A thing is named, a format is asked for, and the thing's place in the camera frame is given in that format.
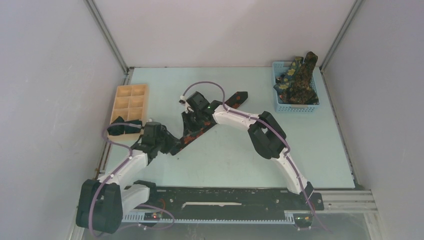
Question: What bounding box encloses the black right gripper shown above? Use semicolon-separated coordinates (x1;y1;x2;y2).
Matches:
182;109;205;137

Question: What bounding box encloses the black orange-flower tie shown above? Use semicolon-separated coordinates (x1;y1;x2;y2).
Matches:
169;91;249;157

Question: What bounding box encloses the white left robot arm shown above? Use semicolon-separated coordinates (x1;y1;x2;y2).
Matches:
75;121;179;234

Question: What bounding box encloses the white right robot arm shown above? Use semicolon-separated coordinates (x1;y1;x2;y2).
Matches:
174;91;314;209

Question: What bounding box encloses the rolled dark green tie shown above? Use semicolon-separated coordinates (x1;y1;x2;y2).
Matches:
124;119;143;134

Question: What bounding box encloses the wooden compartment organizer box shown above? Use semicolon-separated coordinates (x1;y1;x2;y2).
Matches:
109;84;149;123

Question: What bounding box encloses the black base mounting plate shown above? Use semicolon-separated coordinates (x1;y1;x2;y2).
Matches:
134;187;324;221

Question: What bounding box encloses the navy yellow-flower tie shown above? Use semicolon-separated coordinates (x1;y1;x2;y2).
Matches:
272;56;304;104

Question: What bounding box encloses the light blue plastic basket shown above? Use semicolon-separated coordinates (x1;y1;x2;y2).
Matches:
272;57;320;113

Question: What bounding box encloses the dark gold-patterned tie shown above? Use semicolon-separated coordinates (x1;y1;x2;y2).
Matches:
285;51;319;105

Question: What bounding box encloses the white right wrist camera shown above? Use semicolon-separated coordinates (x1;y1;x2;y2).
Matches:
179;95;193;114

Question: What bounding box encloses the light blue cable duct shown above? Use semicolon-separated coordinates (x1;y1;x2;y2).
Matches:
121;211;295;225

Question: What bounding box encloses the aluminium frame rail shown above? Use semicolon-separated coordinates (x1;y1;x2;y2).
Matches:
318;190;378;214

